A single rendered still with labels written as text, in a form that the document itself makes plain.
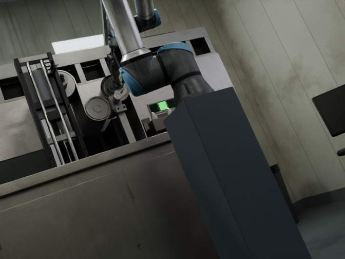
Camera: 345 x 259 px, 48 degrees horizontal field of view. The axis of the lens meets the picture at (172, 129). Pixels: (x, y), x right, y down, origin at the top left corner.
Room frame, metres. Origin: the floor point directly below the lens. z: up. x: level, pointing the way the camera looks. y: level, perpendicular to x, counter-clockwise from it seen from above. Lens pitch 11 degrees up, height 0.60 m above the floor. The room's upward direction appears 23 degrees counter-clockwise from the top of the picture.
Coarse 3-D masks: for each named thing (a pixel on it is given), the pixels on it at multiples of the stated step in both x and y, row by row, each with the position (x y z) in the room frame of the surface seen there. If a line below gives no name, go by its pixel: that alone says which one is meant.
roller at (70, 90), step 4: (60, 72) 1.76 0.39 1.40; (64, 72) 1.77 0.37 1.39; (68, 76) 1.78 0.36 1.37; (68, 80) 1.77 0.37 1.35; (72, 80) 1.78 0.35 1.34; (68, 84) 1.77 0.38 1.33; (72, 84) 1.78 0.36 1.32; (68, 88) 1.77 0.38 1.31; (72, 88) 1.77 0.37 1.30; (68, 92) 1.76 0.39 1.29; (72, 92) 1.77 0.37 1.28; (68, 96) 1.76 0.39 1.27; (72, 96) 1.84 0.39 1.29
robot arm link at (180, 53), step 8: (160, 48) 1.31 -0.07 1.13; (168, 48) 1.29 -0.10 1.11; (176, 48) 1.29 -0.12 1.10; (184, 48) 1.30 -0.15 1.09; (160, 56) 1.29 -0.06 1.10; (168, 56) 1.29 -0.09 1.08; (176, 56) 1.29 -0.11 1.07; (184, 56) 1.29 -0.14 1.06; (192, 56) 1.32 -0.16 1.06; (160, 64) 1.28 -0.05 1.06; (168, 64) 1.28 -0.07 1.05; (176, 64) 1.29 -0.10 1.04; (184, 64) 1.29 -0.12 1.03; (192, 64) 1.30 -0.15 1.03; (168, 72) 1.29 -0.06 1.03; (176, 72) 1.29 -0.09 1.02; (184, 72) 1.29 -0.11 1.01; (168, 80) 1.31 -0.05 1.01
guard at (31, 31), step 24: (0, 0) 1.78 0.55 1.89; (24, 0) 1.84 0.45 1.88; (48, 0) 1.91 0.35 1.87; (72, 0) 1.98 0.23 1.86; (96, 0) 2.05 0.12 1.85; (0, 24) 1.85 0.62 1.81; (24, 24) 1.92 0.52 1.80; (48, 24) 1.99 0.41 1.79; (72, 24) 2.06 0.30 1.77; (96, 24) 2.14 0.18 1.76; (0, 48) 1.93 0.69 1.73; (24, 48) 2.00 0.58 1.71; (48, 48) 2.07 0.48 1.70; (72, 48) 2.15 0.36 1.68
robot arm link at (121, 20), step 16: (112, 0) 1.20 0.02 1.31; (112, 16) 1.22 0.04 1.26; (128, 16) 1.23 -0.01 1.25; (128, 32) 1.24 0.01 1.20; (128, 48) 1.26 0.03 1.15; (144, 48) 1.28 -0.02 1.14; (128, 64) 1.26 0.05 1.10; (144, 64) 1.27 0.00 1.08; (128, 80) 1.27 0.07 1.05; (144, 80) 1.28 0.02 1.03; (160, 80) 1.30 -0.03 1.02
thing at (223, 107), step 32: (224, 96) 1.28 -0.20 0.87; (192, 128) 1.23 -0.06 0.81; (224, 128) 1.26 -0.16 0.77; (192, 160) 1.31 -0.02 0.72; (224, 160) 1.23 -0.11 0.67; (256, 160) 1.28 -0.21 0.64; (224, 192) 1.21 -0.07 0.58; (256, 192) 1.26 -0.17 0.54; (224, 224) 1.28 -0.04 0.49; (256, 224) 1.24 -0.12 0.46; (288, 224) 1.29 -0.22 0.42; (224, 256) 1.35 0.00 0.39; (256, 256) 1.22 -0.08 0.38; (288, 256) 1.27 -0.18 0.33
